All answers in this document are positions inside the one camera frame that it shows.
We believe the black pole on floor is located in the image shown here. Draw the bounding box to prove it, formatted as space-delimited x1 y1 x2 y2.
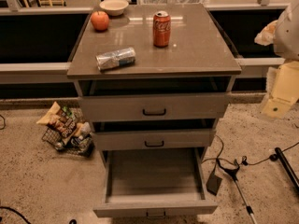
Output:
275 147 299 192

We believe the grey drawer cabinet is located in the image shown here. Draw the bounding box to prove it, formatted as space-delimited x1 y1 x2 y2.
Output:
66 3 243 161

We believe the black cable left floor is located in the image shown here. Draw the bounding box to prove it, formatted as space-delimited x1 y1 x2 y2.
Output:
0 205 32 224

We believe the grey top drawer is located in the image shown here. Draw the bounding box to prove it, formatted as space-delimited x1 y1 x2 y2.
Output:
78 77 229 121

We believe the white bowl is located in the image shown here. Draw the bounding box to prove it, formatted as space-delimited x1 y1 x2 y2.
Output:
100 0 129 16

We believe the red apple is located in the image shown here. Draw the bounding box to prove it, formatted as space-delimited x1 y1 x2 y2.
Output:
91 11 109 31

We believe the black silver tripod leg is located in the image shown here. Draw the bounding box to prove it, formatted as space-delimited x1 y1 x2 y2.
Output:
216 158 258 224

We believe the black cable right floor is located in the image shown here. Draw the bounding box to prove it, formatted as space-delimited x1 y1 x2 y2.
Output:
201 134 299 173

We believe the black power adapter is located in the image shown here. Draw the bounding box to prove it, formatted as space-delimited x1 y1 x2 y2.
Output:
206 173 222 195

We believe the grey middle drawer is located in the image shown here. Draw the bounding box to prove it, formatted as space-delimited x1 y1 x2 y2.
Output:
93 119 216 150

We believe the red coca-cola can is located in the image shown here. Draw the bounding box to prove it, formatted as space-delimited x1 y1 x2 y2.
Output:
153 10 171 48

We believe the grey bottom drawer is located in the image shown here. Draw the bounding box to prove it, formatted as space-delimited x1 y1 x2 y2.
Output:
94 147 217 218

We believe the yellow snack bag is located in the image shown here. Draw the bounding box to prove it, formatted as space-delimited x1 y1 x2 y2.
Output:
36 102 82 144

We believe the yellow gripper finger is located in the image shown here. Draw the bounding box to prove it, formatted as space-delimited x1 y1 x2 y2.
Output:
254 21 278 46
261 61 299 119

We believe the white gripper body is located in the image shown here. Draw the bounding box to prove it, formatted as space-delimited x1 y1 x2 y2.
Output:
274 1 299 60

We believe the wire basket on floor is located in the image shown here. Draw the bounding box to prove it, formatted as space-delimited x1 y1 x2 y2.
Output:
36 103 94 157

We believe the black cable floor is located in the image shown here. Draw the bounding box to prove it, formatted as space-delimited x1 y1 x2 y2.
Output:
0 205 32 224
201 134 299 173

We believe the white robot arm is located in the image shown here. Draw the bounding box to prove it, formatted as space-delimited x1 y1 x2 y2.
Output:
254 0 299 119

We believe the grey drawer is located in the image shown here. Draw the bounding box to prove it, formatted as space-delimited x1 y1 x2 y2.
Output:
78 77 229 121
94 147 217 218
93 119 216 150

